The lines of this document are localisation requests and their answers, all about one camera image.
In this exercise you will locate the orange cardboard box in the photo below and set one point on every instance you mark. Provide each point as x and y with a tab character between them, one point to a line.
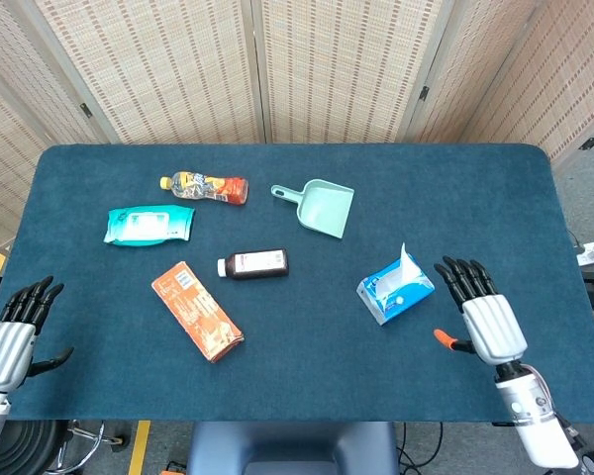
198	312

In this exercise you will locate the blue felt table cloth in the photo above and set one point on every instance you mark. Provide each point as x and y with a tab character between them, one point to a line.
302	356

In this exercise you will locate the black and silver right hand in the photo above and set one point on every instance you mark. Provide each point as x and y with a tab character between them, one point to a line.
492	326

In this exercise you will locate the dark metal screen hinge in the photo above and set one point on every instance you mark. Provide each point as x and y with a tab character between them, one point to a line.
85	110
424	92
589	143

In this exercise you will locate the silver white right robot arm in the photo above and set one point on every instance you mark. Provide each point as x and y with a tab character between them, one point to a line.
534	415

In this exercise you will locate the white tissue sheet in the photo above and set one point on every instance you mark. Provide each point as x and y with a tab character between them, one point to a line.
408	264

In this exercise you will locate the black and silver left hand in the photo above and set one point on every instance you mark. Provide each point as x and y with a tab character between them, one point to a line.
5	346

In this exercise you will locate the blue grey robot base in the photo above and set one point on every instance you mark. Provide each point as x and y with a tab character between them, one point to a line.
292	447

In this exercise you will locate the teal wet wipes pack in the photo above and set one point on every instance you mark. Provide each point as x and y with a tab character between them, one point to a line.
148	225

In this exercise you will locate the mint green dustpan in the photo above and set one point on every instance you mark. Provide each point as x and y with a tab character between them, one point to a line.
324	210

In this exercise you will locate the blue tissue pack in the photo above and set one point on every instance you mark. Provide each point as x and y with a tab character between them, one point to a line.
396	299

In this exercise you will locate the brown medicine bottle white cap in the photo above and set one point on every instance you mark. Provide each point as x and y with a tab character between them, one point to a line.
257	263

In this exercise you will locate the clear orange-label drink bottle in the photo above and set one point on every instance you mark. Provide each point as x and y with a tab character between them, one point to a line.
208	188

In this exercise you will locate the chrome stool base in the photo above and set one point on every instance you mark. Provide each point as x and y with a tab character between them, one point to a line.
86	443

